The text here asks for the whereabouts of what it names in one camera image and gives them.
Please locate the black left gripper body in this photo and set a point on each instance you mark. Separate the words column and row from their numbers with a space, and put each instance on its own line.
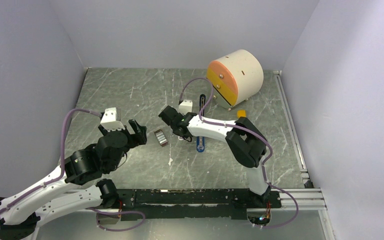
column 114, row 165

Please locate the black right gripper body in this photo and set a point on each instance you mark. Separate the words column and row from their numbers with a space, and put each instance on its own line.
column 174, row 132

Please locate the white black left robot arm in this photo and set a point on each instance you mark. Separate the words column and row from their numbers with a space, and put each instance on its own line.
column 77, row 183

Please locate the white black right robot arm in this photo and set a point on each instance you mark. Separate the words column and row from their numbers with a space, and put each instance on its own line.
column 245, row 141

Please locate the yellow eraser block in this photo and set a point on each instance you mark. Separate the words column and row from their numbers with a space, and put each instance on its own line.
column 241, row 113

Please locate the cream round drawer cabinet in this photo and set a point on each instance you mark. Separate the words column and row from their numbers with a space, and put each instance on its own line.
column 235, row 78

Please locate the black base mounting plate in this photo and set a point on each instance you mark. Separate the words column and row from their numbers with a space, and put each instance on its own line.
column 232, row 203

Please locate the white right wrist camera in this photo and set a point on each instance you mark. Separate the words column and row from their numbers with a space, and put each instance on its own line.
column 185, row 106

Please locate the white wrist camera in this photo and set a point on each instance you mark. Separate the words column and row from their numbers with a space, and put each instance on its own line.
column 111, row 120
column 185, row 106

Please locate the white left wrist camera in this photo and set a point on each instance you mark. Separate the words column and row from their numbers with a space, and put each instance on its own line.
column 111, row 120

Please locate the aluminium frame rail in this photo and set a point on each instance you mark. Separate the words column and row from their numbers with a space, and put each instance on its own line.
column 294, row 198

